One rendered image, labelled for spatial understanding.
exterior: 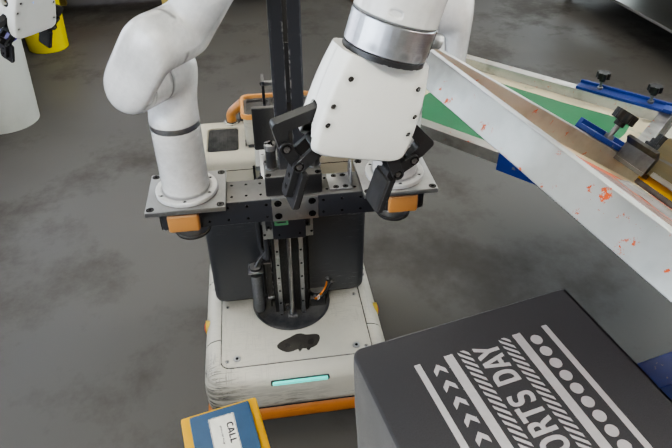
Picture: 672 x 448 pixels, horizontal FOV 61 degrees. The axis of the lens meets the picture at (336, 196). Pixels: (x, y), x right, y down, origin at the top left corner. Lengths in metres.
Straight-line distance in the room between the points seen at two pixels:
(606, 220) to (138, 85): 0.73
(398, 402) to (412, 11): 0.74
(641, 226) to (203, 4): 0.69
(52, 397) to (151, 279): 0.65
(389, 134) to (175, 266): 2.32
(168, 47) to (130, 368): 1.69
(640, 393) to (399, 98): 0.82
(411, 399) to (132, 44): 0.74
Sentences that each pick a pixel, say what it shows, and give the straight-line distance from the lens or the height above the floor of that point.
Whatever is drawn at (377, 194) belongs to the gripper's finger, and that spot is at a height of 1.48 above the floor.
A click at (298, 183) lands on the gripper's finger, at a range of 0.54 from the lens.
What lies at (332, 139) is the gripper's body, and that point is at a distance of 0.51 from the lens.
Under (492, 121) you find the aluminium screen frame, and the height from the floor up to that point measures 1.54.
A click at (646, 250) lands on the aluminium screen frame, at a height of 1.54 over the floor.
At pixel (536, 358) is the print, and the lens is 1.18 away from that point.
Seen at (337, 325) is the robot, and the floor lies 0.28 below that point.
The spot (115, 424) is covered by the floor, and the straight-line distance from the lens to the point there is 2.30.
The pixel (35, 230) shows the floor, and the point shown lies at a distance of 3.27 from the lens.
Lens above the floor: 1.82
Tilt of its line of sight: 36 degrees down
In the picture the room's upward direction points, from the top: straight up
